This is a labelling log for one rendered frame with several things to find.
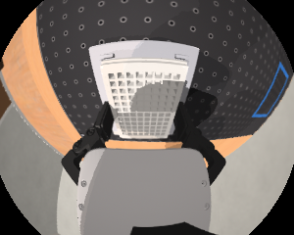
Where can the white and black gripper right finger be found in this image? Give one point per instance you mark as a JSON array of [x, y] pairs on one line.
[[185, 130]]

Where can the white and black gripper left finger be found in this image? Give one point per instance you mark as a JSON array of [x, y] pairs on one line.
[[95, 137]]

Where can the blue tape outline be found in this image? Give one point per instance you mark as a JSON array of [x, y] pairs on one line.
[[284, 71]]

